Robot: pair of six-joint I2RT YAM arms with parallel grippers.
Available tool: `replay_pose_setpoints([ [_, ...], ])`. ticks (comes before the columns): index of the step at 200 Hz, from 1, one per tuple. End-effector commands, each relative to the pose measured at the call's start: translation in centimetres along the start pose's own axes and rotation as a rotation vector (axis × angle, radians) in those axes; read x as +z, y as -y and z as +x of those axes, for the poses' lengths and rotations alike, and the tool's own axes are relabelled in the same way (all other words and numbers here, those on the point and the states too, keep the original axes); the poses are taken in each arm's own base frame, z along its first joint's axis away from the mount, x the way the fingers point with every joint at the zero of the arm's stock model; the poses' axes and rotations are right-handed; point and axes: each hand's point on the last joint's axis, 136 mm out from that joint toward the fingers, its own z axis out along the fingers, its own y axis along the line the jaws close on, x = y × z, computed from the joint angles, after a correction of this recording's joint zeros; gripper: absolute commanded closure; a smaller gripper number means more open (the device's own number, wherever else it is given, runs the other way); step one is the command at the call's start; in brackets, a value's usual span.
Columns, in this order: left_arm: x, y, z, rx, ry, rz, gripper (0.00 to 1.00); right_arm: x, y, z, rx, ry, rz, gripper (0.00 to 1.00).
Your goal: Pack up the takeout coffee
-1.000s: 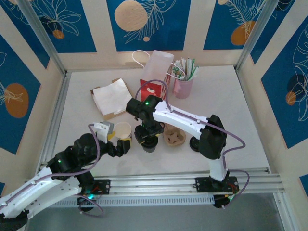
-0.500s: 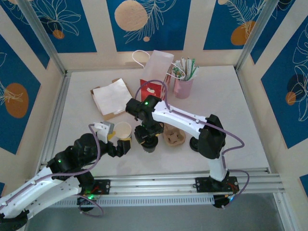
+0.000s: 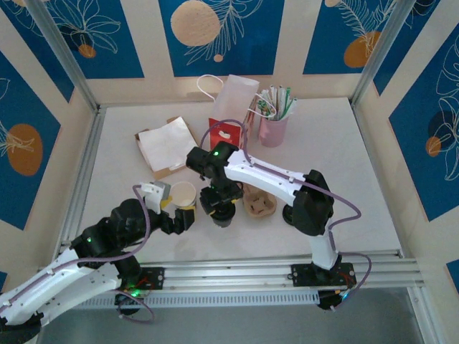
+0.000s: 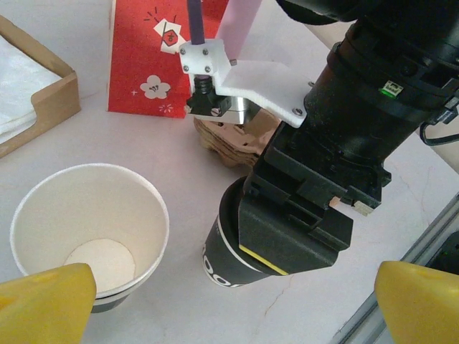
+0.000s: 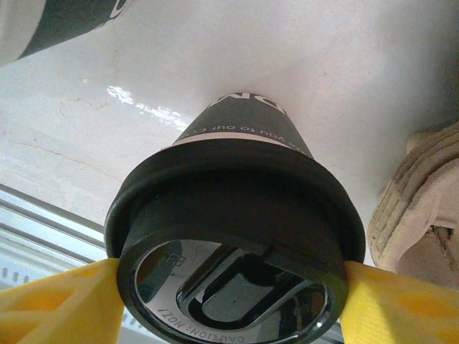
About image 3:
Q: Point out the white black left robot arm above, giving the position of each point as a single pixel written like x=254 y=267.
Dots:
x=54 y=286

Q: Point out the aluminium side rail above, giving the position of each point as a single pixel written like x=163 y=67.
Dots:
x=87 y=154

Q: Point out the pink straw holder cup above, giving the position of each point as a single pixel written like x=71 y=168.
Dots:
x=273 y=132

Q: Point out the black controller board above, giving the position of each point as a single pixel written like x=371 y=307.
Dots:
x=126 y=301
x=328 y=301

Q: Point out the loose black cup lid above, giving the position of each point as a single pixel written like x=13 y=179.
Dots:
x=288 y=215

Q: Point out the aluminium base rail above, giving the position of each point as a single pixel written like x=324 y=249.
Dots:
x=229 y=276

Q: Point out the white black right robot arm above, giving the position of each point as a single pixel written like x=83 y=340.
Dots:
x=265 y=175

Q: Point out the aluminium frame post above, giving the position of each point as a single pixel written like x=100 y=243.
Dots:
x=64 y=53
x=380 y=46

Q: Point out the stack of white napkins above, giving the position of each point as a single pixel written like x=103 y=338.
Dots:
x=157 y=173

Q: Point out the red white gift bag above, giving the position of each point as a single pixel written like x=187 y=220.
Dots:
x=233 y=100

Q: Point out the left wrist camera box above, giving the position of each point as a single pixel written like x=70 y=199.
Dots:
x=157 y=190

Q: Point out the white paper napkins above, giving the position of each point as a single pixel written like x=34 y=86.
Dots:
x=165 y=143

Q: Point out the paper wrapped straw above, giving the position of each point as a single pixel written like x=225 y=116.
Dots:
x=284 y=100
x=273 y=98
x=263 y=104
x=291 y=106

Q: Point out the black paper coffee cup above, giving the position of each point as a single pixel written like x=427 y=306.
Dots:
x=183 y=193

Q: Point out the brown pulp cup carrier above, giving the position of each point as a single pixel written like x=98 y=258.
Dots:
x=260 y=204

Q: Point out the lidded black coffee cup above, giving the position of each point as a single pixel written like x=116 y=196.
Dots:
x=224 y=218

